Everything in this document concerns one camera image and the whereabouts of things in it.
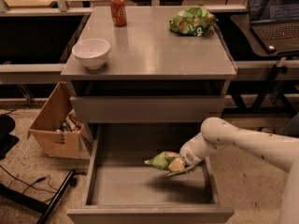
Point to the grey flat gripper finger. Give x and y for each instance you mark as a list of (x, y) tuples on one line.
[(187, 170)]

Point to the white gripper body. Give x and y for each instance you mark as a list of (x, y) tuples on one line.
[(189, 157)]

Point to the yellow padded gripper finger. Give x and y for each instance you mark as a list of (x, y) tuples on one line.
[(176, 165)]

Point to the green jalapeno chip bag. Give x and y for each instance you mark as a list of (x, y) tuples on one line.
[(162, 160)]

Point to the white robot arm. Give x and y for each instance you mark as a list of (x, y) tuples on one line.
[(279, 150)]

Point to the closed top drawer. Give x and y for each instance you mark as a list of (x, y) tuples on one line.
[(146, 109)]

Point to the open middle drawer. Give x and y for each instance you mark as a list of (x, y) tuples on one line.
[(122, 189)]

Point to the grey drawer cabinet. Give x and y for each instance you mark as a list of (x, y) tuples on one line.
[(147, 60)]

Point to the crumpled green chip bag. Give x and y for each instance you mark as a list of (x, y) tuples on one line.
[(192, 21)]

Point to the cardboard box with items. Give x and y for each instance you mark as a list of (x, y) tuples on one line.
[(55, 132)]

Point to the white bowl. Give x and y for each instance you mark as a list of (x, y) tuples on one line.
[(92, 52)]

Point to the black metal stand leg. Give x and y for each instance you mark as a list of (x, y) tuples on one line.
[(44, 209)]

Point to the orange soda can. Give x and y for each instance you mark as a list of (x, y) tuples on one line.
[(118, 12)]

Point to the black laptop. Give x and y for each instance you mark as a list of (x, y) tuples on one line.
[(276, 24)]

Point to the black office chair base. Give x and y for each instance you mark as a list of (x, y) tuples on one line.
[(7, 140)]

